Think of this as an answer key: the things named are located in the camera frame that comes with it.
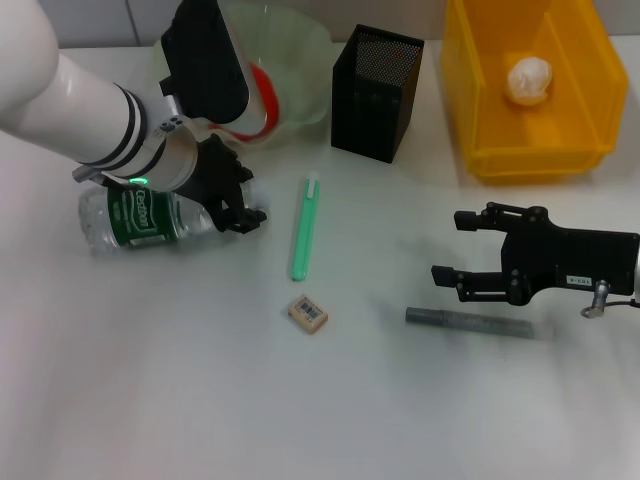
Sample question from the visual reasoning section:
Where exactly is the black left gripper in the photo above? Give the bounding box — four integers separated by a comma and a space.
182, 132, 269, 235

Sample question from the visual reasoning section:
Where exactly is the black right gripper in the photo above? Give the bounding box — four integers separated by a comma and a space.
431, 202, 640, 307

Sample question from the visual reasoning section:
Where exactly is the mint green pen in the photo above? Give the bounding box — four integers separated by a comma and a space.
289, 171, 321, 282

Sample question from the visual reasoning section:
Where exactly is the red-orange fruit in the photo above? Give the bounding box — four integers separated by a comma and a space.
225, 62, 281, 144

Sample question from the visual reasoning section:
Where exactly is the clear green-label water bottle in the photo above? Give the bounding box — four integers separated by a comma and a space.
77, 177, 274, 257

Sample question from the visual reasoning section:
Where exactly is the white paper ball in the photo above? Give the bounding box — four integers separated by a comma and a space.
506, 55, 556, 106

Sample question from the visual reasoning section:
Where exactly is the grey marker pen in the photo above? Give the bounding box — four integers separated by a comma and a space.
404, 306, 556, 344

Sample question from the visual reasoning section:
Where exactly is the beige eraser with barcode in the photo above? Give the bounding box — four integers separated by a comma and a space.
288, 294, 331, 335

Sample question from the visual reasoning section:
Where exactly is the green glass fruit plate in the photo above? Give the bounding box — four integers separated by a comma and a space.
152, 3, 334, 150

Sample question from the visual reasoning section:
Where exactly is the black mesh pen holder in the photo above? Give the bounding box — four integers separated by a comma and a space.
331, 23, 425, 165

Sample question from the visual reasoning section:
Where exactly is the yellow plastic bin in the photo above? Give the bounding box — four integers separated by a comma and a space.
439, 0, 629, 185

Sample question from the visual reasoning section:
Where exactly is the right arm cable with connector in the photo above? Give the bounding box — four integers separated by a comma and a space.
579, 280, 640, 319

